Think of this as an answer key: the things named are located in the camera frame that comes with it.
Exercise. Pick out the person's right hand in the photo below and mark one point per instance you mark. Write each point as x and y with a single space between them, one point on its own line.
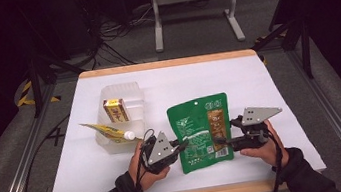
269 154

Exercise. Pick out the yellow black hazard tape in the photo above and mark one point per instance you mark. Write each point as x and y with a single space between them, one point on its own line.
25 92

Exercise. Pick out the green snack pouch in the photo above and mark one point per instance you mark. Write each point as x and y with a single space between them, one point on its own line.
198 129

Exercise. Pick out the yellow spouted sauce pouch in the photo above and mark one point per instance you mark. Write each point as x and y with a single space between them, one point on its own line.
106 130

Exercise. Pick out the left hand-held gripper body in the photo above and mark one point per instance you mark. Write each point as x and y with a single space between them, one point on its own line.
159 151

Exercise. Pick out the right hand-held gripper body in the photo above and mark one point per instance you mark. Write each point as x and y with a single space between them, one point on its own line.
253 128

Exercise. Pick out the black metal stand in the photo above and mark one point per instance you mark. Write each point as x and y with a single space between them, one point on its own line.
304 47
35 84

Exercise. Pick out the person's left hand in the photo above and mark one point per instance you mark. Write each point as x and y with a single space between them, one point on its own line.
143 177

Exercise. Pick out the red and yellow carton box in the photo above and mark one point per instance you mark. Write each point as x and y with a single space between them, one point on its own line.
116 111

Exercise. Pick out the white table cover sheet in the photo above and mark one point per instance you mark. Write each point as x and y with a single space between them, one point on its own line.
189 79

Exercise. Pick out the clear plastic storage bin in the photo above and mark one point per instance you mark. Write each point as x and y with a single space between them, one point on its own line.
128 95

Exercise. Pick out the aluminium floor rail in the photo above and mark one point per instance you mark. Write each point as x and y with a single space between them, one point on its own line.
336 119
18 178

